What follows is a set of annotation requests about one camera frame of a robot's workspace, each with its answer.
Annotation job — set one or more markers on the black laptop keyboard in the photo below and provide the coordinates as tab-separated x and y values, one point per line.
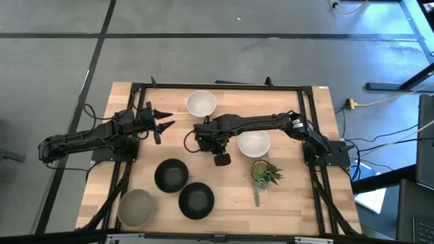
415	210

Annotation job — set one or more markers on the dark desk foot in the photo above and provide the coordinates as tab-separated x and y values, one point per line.
383	86

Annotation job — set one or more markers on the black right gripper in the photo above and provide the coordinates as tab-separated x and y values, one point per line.
210	139

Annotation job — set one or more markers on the black overhead rig bar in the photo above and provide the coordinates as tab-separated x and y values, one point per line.
51	237

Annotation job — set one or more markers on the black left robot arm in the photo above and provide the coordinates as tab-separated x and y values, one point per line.
84	137

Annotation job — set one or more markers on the white paper sheet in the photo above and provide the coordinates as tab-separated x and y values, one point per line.
371	198

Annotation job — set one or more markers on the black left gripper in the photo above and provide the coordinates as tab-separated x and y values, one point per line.
147	122

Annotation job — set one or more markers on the black metal table frame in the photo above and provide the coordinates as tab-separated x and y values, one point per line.
220	86

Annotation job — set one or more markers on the black monitor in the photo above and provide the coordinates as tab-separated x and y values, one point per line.
426	142

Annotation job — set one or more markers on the grey-green bowl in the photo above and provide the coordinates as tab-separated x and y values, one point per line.
136	208

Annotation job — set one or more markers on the yellow power strip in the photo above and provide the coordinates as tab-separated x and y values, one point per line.
351	103

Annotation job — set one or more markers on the potted green succulent plant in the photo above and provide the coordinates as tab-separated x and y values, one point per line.
263	174

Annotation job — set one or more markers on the white bowl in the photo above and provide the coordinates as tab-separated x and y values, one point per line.
253	145
201	103

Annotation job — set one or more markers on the black bowl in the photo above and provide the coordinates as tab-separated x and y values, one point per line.
196	200
171	175

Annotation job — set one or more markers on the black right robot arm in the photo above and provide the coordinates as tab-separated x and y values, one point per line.
257	122

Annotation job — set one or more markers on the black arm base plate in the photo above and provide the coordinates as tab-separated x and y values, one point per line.
335	157
101	156

